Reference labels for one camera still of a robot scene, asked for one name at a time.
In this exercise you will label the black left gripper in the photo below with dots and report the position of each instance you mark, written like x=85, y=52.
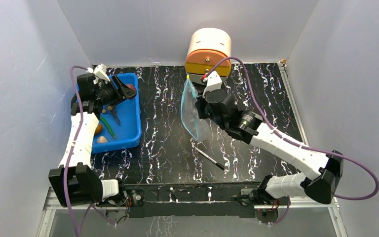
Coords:
x=124, y=92

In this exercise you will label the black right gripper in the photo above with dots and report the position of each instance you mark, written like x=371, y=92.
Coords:
x=201, y=107

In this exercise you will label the dark red onion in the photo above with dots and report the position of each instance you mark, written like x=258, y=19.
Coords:
x=132, y=87

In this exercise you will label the brown longan bunch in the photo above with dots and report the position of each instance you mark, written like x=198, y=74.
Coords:
x=109, y=112

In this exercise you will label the clear zip top bag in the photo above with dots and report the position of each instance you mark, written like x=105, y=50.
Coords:
x=198, y=128

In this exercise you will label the green chili pepper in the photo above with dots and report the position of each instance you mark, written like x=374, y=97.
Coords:
x=102, y=119

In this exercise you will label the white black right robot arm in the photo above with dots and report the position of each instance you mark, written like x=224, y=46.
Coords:
x=319, y=174

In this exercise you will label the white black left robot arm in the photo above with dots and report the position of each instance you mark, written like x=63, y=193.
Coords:
x=74, y=182

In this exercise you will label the blue plastic bin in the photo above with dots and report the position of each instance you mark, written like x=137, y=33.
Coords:
x=129, y=132

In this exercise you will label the pastel mini drawer cabinet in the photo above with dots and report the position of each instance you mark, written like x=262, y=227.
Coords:
x=207, y=47

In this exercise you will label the black and white pen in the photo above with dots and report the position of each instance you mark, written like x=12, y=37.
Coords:
x=217, y=164

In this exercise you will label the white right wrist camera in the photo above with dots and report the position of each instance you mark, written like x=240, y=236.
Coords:
x=212, y=82

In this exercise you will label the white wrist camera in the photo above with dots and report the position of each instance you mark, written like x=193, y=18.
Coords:
x=99, y=72
x=212, y=82

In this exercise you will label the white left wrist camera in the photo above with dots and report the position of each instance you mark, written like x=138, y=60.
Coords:
x=99, y=72

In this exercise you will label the aluminium frame rail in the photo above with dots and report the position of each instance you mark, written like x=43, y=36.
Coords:
x=206, y=200

